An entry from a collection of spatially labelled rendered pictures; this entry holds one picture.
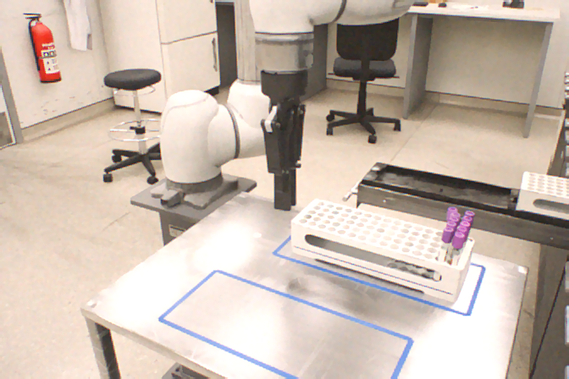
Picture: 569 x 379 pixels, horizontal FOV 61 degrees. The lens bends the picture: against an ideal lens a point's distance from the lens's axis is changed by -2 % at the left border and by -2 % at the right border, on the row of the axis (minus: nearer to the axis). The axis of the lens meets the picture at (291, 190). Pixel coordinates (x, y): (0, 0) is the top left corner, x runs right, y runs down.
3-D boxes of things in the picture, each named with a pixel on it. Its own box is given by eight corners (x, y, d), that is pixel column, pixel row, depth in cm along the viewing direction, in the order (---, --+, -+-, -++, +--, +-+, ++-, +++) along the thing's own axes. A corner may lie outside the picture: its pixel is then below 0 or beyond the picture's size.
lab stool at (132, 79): (200, 160, 332) (191, 67, 303) (142, 194, 287) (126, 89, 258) (141, 147, 353) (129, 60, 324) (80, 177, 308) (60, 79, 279)
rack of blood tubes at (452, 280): (469, 269, 83) (475, 238, 80) (456, 303, 75) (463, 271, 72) (314, 226, 96) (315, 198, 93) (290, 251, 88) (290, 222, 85)
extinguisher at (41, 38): (66, 79, 368) (52, 10, 345) (46, 85, 354) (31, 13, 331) (51, 77, 375) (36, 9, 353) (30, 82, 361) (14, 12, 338)
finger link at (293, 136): (274, 104, 80) (278, 101, 81) (278, 166, 85) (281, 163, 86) (296, 107, 78) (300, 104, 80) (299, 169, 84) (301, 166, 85)
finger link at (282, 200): (291, 172, 82) (290, 173, 81) (291, 210, 85) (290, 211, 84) (275, 169, 83) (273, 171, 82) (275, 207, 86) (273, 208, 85)
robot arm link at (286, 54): (322, 30, 77) (321, 68, 79) (270, 29, 80) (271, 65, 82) (300, 35, 69) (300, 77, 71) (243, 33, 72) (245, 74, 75)
